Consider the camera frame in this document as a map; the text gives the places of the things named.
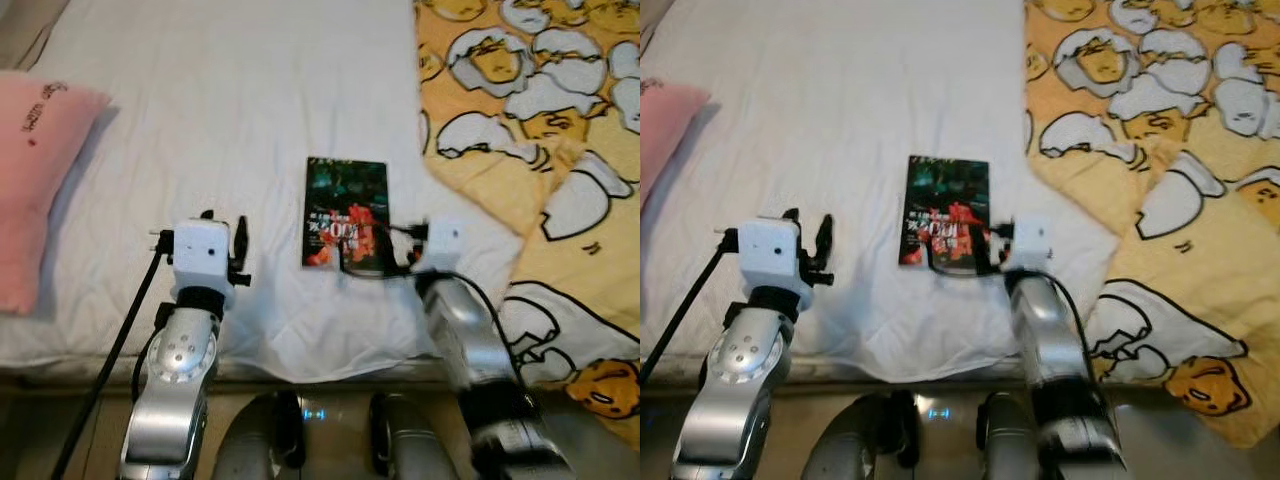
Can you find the dark comic book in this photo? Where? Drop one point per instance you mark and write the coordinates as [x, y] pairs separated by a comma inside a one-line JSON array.
[[345, 200], [945, 200]]

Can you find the pink plush pillow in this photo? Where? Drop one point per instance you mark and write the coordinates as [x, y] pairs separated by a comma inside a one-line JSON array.
[[665, 140], [35, 180]]

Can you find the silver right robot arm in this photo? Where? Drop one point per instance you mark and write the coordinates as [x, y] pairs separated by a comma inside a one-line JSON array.
[[470, 330], [1050, 330]]

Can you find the white quilted mattress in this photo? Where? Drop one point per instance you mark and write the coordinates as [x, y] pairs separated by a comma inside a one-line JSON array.
[[250, 100], [850, 100]]

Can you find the yellow cartoon egg blanket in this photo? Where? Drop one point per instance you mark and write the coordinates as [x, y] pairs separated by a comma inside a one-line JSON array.
[[1180, 260], [580, 260]]

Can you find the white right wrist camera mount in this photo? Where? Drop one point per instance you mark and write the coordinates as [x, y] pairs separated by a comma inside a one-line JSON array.
[[440, 245], [1028, 245]]

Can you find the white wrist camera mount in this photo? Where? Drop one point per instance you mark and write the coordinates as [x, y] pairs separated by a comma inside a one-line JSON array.
[[440, 245], [1028, 245], [203, 255], [772, 255]]

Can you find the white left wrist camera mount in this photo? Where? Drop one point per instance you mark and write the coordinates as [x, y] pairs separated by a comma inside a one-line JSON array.
[[203, 255], [772, 255]]

